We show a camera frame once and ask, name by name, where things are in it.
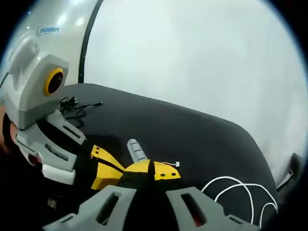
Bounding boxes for black chair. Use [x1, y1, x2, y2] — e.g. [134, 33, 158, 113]
[276, 152, 306, 193]

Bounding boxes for black partition frame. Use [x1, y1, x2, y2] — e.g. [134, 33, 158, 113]
[77, 0, 104, 85]

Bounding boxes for blue logo decal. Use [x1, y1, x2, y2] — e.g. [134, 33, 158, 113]
[35, 25, 61, 36]

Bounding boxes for black wire with plug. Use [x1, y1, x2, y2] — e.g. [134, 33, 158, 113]
[58, 95, 105, 128]

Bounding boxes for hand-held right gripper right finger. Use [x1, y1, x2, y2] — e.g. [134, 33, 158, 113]
[153, 161, 261, 231]

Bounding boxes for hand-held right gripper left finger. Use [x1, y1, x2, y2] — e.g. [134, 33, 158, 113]
[43, 159, 151, 231]

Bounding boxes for person's left hand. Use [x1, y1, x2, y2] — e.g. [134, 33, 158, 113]
[0, 105, 19, 154]

